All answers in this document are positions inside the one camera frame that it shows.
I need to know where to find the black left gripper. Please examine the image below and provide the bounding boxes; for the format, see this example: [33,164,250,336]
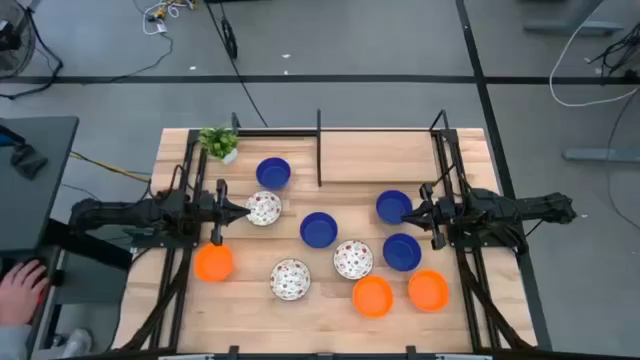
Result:
[197,178,252,247]

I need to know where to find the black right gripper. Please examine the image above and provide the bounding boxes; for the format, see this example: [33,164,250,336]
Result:
[401,182,454,251]

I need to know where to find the floral print mini bowl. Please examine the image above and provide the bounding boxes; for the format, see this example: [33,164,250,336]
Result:
[244,190,283,227]
[333,239,375,281]
[269,258,312,302]

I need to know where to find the blue mini bowl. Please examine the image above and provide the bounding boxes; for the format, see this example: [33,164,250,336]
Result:
[255,156,292,191]
[299,211,339,250]
[382,232,423,273]
[375,189,414,226]

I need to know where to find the orange mini bowl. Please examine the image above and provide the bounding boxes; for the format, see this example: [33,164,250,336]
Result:
[193,242,235,283]
[351,275,395,319]
[407,269,450,313]

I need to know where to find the small green potted plant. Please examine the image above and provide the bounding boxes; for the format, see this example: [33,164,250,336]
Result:
[197,125,240,166]

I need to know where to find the raised wooden shelf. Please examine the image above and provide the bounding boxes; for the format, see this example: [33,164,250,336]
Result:
[316,108,459,189]

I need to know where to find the black desk leg beam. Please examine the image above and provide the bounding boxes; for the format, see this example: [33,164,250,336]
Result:
[43,218,134,272]

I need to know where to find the grey desk foot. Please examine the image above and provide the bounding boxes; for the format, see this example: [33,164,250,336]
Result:
[523,0,626,37]
[562,147,640,164]

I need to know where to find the dark grey desk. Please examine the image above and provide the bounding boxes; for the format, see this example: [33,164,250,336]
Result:
[0,116,80,253]

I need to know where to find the person's shoe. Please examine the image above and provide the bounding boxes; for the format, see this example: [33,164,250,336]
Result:
[59,327,94,359]

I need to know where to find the person's hand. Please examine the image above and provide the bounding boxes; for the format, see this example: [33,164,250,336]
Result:
[0,259,51,327]

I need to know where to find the black floor fan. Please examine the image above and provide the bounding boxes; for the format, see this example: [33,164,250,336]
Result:
[0,0,38,81]

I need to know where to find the black metal table frame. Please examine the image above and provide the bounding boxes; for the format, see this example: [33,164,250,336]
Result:
[112,110,539,360]

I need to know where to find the yellow cable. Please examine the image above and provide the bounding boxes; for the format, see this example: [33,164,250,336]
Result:
[69,151,152,184]

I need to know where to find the black floor cable with loop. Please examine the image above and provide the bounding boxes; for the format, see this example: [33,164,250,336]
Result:
[203,0,270,129]

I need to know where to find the thin black floor cable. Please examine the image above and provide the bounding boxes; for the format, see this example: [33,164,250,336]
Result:
[107,30,175,84]

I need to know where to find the white floor cable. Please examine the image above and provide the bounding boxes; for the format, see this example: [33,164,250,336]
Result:
[548,0,640,109]

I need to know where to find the long black floor cable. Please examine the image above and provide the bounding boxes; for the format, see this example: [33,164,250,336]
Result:
[606,87,640,232]

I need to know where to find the white power strip with cables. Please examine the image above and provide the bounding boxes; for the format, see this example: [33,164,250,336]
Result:
[141,0,199,37]

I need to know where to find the black desk mount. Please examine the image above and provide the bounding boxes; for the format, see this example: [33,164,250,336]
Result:
[0,124,50,181]

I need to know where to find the black fan cable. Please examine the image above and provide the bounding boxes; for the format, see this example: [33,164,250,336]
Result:
[0,9,65,101]

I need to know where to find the black cable tangle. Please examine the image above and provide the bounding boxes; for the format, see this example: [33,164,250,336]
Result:
[587,22,640,85]

